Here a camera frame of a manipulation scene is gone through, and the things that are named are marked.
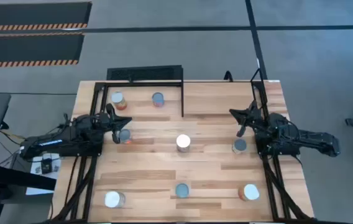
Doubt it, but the black hazard stripe floor mat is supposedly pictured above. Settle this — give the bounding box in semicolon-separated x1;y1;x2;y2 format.
0;1;93;32
0;32;85;68

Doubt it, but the tall corn label can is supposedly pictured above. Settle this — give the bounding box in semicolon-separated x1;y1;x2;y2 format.
111;91;128;111
237;183;260;202

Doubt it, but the black mesh panel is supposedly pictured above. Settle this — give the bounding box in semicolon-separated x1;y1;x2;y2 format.
106;65;183;82

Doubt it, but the small black device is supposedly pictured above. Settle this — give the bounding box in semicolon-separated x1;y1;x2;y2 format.
40;157;53;174

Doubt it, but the short carrot print can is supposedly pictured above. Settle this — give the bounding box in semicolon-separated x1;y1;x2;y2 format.
175;182;191;199

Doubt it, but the short red teal label can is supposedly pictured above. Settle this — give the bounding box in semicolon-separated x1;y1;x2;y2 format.
151;91;165;108

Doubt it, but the white paper sheet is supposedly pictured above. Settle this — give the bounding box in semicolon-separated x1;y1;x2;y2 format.
29;154;62;180

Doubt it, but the short orange label can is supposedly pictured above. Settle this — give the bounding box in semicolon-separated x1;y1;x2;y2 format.
119;129;132;145

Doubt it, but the short green peas label can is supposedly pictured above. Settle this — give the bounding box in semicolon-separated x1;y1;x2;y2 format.
232;138;248;155

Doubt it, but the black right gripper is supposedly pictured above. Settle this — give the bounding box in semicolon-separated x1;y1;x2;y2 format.
229;100;269;138

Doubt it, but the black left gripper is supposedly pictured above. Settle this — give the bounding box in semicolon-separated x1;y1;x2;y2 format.
96;103;133;144

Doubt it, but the tall peaches label can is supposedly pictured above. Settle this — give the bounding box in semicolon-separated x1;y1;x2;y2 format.
104;190;126;208
175;133;192;153

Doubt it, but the black aluminium table frame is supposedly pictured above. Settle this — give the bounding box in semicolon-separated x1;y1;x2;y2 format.
50;80;314;223

